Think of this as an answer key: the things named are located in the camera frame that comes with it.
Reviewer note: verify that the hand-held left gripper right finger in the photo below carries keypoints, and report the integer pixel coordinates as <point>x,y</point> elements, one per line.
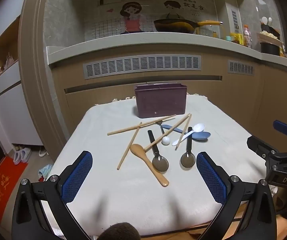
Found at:
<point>211,177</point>

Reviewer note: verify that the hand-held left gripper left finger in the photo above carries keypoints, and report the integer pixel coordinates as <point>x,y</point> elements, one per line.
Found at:
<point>77,177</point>

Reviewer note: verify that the small white ball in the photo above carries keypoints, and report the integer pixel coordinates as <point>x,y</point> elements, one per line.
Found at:
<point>166,140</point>

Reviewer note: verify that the wooden chopstick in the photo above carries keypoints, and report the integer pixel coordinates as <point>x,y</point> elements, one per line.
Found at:
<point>183,132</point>
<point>128,148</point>
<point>133,128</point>
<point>176,125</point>

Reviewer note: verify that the purple plastic utensil holder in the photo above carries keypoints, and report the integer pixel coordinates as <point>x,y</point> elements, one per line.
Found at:
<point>161,102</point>

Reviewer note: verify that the teal patterned floor cloth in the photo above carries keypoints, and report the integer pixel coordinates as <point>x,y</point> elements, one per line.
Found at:
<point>45,172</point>

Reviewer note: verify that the cream table cloth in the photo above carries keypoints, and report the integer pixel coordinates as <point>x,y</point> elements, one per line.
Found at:
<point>108,200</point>

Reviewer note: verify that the white slippers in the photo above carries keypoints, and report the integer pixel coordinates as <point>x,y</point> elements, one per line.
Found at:
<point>43,152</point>

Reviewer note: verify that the blue plastic spoon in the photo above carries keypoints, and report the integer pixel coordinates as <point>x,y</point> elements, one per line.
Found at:
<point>201,135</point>

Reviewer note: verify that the white plastic spoon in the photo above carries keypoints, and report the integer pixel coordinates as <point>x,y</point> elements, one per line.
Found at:
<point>199,127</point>

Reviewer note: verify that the wooden kitchen cabinet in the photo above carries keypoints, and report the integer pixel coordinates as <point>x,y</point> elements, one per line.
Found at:
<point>233,100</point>

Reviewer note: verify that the wooden spoon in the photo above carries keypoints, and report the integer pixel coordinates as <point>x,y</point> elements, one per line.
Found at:
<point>156,173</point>

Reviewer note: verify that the grey slippers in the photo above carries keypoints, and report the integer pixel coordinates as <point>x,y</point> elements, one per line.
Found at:
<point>22,155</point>

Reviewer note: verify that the small grey vent grille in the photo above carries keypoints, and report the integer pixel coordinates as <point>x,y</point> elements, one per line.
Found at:
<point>241,67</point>

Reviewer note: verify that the red door mat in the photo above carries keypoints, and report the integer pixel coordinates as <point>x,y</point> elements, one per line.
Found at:
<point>1,190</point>

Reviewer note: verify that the black pot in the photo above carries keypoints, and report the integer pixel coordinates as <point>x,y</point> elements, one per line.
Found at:
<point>269,49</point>

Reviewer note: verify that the orange-capped bottle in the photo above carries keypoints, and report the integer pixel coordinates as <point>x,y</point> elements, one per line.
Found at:
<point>246,36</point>

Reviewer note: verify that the yellow packet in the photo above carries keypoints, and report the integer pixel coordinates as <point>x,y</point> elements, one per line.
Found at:
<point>236,38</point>

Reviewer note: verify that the white shelf cabinet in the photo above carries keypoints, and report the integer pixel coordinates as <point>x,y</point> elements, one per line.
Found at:
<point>8,105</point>

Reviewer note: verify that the black holder with white spoons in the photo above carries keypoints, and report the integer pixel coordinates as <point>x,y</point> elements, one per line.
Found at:
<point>266,26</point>

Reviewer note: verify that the teal-capped jar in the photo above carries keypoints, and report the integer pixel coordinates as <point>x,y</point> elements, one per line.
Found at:
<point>228,39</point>

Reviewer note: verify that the large grey vent grille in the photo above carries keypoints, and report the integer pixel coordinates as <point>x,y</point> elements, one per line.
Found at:
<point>143,66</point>

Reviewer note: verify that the white kitchen countertop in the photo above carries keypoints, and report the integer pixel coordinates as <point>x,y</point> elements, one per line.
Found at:
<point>133,42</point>

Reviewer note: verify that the beige door frame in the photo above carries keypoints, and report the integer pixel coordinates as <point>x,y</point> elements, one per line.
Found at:
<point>33,67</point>

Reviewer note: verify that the cartoon couple wall decal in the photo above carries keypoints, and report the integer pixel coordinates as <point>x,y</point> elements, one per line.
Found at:
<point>133,22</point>

